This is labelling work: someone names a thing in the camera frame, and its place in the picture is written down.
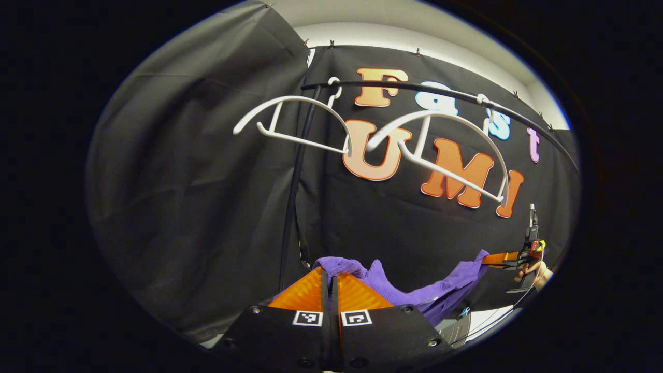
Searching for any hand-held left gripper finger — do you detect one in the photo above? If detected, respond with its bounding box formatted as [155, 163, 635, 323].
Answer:
[331, 272, 457, 373]
[210, 267, 332, 373]

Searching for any purple ribbed sweater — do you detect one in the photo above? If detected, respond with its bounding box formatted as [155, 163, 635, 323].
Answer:
[275, 249, 490, 327]

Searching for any black clothes rack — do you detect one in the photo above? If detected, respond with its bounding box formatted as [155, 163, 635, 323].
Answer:
[279, 79, 580, 292]

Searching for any white plastic hanger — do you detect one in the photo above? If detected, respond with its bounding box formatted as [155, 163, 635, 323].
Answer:
[233, 77, 353, 155]
[365, 93, 509, 204]

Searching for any black backdrop cloth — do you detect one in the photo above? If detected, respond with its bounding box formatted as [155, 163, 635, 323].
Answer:
[85, 0, 581, 345]

